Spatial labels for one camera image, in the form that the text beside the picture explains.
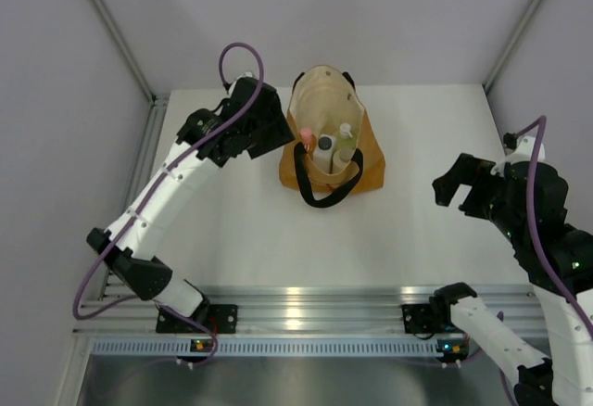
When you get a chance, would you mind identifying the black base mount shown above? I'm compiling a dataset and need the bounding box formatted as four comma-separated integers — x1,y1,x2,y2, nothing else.
156,304,238,335
401,303,439,336

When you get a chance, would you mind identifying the orange bottle pink cap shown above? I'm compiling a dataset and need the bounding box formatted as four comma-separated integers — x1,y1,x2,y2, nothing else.
299,128,317,153

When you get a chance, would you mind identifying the beige cylindrical bottle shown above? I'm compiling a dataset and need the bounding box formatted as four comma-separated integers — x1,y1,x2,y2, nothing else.
332,146,355,174

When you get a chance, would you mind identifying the tan canvas tote bag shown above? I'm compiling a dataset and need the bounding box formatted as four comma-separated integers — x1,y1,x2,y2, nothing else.
279,65,386,209

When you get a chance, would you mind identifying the aluminium rail beam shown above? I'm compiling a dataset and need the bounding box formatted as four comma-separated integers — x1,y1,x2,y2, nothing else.
72,284,548,338

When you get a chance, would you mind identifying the white bottle black cap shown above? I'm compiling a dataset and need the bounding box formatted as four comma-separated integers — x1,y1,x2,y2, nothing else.
312,134,335,174

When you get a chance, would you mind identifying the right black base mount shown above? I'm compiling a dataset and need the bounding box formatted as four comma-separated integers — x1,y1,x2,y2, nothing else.
401,303,439,336

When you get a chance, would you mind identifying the aluminium frame post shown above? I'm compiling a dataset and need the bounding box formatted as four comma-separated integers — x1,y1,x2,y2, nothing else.
482,0,546,95
88,0,167,108

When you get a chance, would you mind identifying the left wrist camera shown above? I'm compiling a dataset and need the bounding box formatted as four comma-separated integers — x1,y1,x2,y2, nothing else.
237,70,258,80

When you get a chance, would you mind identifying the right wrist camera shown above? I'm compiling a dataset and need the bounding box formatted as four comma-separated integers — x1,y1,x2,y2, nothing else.
490,133,536,176

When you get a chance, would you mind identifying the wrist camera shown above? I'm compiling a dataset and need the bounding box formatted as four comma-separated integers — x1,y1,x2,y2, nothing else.
237,70,258,80
490,133,536,176

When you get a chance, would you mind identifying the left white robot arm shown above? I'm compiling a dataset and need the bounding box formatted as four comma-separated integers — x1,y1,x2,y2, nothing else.
87,76,294,332

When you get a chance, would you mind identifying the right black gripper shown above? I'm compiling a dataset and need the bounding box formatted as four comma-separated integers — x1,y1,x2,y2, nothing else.
432,153,527,244

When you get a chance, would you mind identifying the left aluminium frame post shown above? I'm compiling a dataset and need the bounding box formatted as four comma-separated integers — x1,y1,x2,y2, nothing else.
88,0,167,108

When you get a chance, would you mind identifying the green pump bottle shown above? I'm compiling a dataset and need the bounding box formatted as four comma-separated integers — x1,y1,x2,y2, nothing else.
334,122,358,150

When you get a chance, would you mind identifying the slotted cable duct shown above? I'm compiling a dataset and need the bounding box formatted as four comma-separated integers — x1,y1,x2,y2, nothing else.
91,337,453,358

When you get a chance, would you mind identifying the right aluminium frame post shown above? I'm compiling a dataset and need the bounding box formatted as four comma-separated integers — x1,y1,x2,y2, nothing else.
482,0,546,95

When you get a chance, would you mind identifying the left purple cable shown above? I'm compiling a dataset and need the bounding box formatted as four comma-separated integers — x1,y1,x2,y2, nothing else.
73,43,266,322

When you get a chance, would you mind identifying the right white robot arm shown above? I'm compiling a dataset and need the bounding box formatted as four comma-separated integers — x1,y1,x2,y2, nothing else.
429,154,592,405

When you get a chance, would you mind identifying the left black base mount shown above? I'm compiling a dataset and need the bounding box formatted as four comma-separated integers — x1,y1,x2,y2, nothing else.
156,304,238,335

